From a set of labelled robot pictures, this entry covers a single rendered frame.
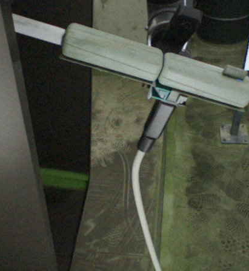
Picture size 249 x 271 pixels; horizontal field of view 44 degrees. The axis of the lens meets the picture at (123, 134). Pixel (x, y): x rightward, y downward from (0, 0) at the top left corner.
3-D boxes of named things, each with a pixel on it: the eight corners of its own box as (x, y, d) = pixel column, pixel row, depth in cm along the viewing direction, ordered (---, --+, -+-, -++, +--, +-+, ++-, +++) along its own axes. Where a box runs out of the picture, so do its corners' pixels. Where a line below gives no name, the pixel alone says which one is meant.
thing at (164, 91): (166, 86, 53) (171, 76, 52) (166, 101, 50) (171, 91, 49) (151, 81, 53) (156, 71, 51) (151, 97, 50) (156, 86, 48)
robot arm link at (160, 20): (194, 20, 67) (152, 6, 65) (195, 30, 63) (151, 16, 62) (177, 54, 73) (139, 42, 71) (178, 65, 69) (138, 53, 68)
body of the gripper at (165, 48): (176, 99, 61) (174, 66, 70) (195, 64, 55) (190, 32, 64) (140, 88, 60) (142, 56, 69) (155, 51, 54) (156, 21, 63)
